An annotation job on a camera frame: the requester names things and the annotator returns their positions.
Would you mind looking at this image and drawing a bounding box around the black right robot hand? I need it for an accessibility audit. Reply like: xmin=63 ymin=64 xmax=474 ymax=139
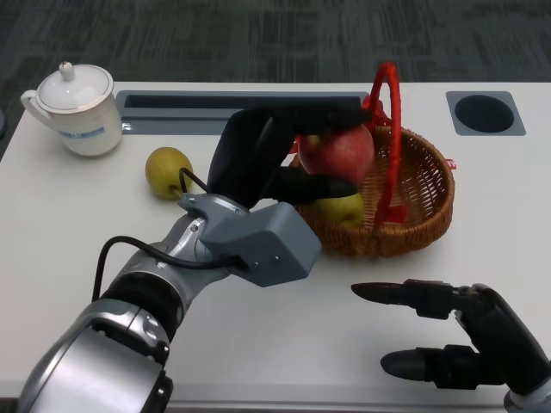
xmin=351 ymin=278 xmax=551 ymax=396

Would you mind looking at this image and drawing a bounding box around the white lidded porcelain mug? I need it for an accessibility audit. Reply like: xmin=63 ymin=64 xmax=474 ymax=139
xmin=20 ymin=61 xmax=123 ymax=158

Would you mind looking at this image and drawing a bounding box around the wicker basket with red handle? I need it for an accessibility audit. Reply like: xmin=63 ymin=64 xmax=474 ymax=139
xmin=288 ymin=61 xmax=456 ymax=259

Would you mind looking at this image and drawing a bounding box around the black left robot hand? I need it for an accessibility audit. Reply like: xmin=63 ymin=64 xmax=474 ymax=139
xmin=206 ymin=101 xmax=375 ymax=210

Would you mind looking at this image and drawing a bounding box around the red apple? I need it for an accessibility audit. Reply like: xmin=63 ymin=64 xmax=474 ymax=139
xmin=299 ymin=123 xmax=376 ymax=184

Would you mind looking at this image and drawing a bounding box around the green pear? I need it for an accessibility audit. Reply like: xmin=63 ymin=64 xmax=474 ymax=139
xmin=313 ymin=192 xmax=366 ymax=229
xmin=145 ymin=146 xmax=194 ymax=201

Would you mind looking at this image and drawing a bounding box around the grey round table grommet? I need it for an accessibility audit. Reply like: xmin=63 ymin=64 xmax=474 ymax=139
xmin=445 ymin=89 xmax=527 ymax=137

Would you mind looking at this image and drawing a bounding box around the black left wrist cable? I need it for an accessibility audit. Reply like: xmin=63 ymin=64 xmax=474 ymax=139
xmin=91 ymin=167 xmax=255 ymax=302

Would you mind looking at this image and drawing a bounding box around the grey table cable tray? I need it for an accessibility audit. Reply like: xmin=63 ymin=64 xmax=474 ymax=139
xmin=115 ymin=89 xmax=371 ymax=135

